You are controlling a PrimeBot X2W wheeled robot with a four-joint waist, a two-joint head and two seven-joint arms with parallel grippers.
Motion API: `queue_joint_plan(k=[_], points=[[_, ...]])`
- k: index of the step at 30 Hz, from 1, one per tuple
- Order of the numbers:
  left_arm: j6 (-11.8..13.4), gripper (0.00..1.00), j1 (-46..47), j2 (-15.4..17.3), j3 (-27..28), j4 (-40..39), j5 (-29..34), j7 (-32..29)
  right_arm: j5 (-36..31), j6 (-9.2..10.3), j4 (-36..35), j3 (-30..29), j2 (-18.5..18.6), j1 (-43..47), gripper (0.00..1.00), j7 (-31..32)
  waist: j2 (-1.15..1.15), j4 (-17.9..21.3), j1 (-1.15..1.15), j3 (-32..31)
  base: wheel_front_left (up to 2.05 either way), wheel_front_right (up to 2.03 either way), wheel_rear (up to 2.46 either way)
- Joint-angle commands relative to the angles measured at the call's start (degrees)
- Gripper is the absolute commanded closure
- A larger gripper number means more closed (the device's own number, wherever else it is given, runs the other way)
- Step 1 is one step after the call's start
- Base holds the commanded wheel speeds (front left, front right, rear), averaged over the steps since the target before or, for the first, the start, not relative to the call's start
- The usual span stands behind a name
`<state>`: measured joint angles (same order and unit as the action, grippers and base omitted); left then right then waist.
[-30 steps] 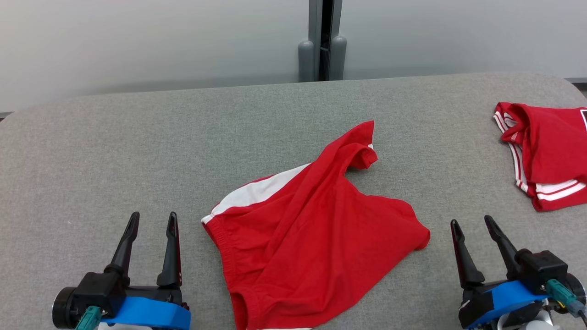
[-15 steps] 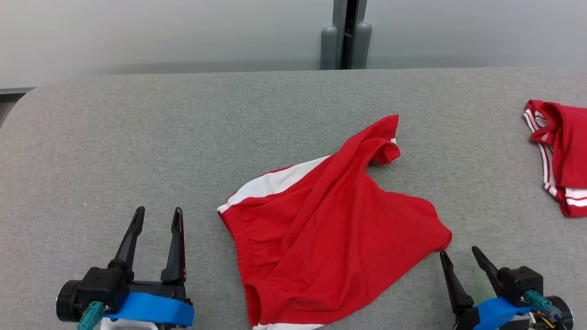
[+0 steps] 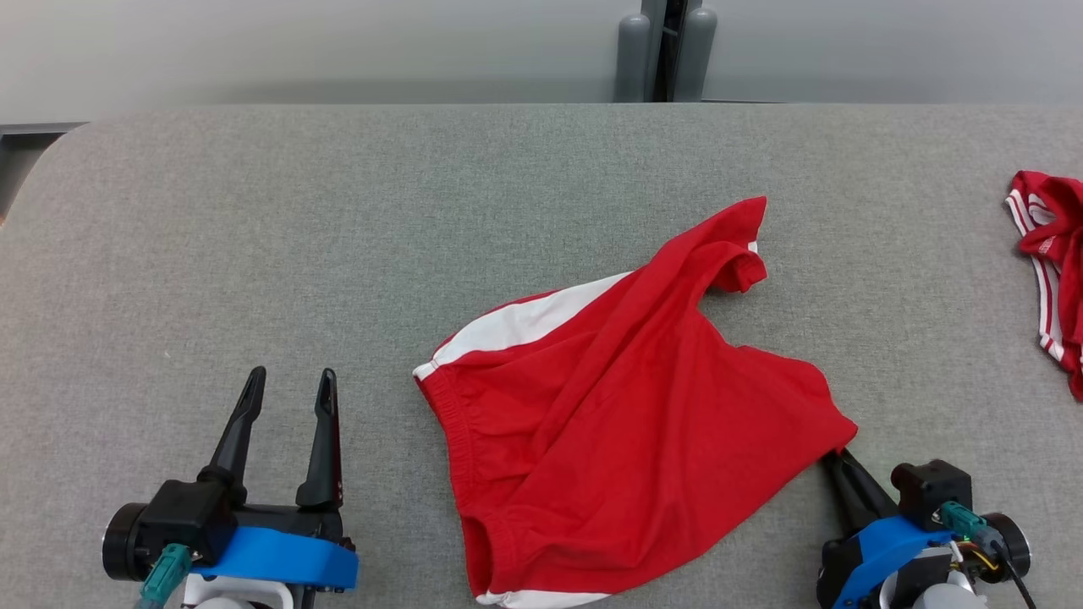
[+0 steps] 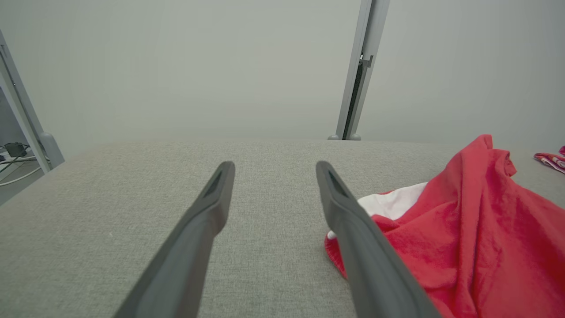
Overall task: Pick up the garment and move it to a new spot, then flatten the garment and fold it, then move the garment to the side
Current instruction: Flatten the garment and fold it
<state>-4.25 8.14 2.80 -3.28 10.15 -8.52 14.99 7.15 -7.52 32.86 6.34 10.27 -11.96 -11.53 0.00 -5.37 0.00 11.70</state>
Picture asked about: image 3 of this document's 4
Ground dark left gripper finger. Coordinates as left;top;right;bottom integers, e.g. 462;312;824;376
295;368;345;509
199;365;267;507

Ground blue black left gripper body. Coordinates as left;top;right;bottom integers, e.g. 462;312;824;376
102;502;360;609

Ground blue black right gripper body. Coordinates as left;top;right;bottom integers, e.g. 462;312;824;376
816;512;1033;609

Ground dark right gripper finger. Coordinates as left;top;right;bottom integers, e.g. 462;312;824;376
819;451;874;540
836;447;900;523

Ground red white shorts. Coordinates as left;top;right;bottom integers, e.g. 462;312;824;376
413;196;859;608

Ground red white jersey shirt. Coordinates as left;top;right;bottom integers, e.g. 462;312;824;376
1005;171;1083;403

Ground grey cylindrical bumper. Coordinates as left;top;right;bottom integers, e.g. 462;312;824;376
616;13;652;104
673;7;718;102

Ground right black cable teal plug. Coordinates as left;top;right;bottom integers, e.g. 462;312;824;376
937;500;1038;609

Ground grey partition frame post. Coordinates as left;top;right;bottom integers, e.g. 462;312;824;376
640;0;703;102

